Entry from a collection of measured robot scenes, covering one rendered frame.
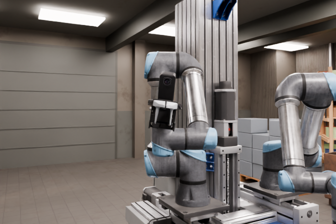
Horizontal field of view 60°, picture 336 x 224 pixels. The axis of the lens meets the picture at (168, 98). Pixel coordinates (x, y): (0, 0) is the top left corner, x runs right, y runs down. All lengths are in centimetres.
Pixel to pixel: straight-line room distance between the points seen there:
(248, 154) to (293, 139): 449
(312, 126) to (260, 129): 427
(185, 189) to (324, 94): 68
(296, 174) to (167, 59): 66
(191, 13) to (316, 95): 73
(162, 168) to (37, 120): 662
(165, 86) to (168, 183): 95
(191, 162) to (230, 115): 35
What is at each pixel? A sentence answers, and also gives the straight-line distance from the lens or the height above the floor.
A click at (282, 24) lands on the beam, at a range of 617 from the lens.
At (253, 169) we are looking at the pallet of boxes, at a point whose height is 30.
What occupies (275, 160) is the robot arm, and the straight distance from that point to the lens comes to 156.
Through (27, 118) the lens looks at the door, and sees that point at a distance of 771.
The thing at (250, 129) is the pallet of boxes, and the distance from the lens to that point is 556.
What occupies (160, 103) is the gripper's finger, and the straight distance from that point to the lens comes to 70.
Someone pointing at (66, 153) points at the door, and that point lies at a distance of 788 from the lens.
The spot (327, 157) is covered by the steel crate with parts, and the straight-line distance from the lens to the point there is 486.
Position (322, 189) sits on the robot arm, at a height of 116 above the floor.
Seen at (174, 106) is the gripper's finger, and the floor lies 145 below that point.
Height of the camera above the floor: 145
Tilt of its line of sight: 1 degrees up
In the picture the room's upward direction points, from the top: straight up
